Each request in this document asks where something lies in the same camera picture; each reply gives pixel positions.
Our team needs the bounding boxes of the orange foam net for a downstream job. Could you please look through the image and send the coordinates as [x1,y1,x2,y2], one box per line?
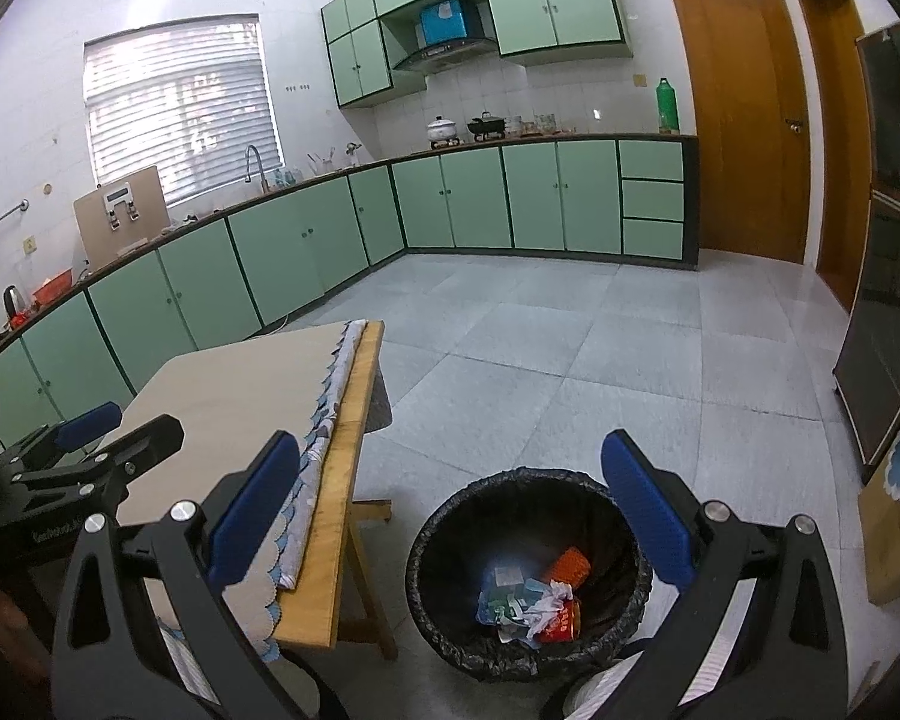
[543,548,592,590]

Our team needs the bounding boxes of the white plastic bag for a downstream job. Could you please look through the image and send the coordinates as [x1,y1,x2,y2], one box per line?
[509,582,575,645]

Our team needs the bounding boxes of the black trash bin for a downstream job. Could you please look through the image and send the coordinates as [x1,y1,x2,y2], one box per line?
[404,468,652,683]

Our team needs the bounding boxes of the green lower kitchen cabinets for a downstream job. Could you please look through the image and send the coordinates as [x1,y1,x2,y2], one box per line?
[0,135,699,445]

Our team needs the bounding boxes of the steel electric kettle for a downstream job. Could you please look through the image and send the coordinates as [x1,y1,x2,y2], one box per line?
[2,284,30,328]

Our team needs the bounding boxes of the red plastic basin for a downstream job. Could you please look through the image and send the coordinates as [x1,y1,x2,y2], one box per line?
[34,268,73,309]

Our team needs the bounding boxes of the dark red box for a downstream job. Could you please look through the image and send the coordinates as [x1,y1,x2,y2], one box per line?
[535,598,580,645]

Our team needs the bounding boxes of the cardboard water purifier box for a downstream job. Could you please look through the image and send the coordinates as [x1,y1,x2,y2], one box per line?
[73,166,170,271]

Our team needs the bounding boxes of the metal towel bar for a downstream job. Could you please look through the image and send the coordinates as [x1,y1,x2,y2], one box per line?
[0,199,30,224]

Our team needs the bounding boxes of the black glass cabinet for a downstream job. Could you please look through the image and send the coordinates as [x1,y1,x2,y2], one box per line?
[834,23,900,479]

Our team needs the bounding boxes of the chrome sink faucet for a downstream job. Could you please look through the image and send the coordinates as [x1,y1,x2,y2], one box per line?
[244,143,269,193]

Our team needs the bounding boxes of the window with white blinds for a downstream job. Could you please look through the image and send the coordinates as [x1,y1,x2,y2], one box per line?
[82,15,284,205]

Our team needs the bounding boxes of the white cooking pot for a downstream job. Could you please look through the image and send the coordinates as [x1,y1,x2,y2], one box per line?
[425,115,461,149]

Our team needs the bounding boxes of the brown wooden door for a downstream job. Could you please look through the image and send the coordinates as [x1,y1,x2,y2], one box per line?
[673,0,809,263]

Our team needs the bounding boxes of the black wok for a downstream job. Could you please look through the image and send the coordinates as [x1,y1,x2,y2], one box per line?
[466,110,507,143]

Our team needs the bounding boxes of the green bottle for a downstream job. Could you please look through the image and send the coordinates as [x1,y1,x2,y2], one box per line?
[655,78,679,133]

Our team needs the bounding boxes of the black range hood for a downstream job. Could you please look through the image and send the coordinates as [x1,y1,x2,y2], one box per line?
[395,37,499,76]

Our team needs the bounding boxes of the blue box above hood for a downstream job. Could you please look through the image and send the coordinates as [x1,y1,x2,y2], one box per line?
[419,0,482,46]

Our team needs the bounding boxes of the green upper wall cabinets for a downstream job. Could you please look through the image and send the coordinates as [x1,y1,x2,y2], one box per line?
[322,0,632,107]

